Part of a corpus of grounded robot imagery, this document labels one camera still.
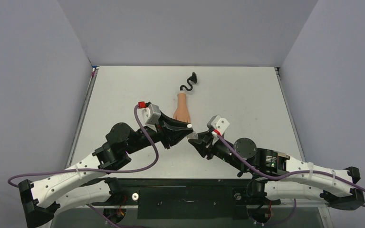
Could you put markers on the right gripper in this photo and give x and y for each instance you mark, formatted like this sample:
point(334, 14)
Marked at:
point(209, 146)

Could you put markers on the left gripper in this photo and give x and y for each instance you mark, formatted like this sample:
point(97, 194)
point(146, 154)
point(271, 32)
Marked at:
point(174, 131)

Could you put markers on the clear nail polish bottle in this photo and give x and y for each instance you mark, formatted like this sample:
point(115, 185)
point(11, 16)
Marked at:
point(192, 135)

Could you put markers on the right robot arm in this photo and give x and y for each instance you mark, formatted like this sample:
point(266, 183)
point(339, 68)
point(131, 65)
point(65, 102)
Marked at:
point(277, 176)

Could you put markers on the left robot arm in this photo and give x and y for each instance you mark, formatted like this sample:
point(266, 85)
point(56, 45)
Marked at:
point(40, 199)

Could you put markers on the mannequin practice hand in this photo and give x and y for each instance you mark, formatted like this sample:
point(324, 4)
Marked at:
point(182, 113)

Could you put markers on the black flexible hand stand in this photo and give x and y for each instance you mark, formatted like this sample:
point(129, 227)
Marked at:
point(193, 79)

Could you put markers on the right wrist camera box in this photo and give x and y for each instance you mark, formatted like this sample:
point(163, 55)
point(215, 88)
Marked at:
point(219, 124)

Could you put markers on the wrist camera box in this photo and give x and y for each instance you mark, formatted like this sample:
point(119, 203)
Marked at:
point(151, 114)
point(219, 124)

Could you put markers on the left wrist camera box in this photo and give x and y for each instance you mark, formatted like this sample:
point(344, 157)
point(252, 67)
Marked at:
point(151, 114)

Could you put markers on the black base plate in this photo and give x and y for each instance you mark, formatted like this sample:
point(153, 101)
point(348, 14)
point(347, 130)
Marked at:
point(123, 200)

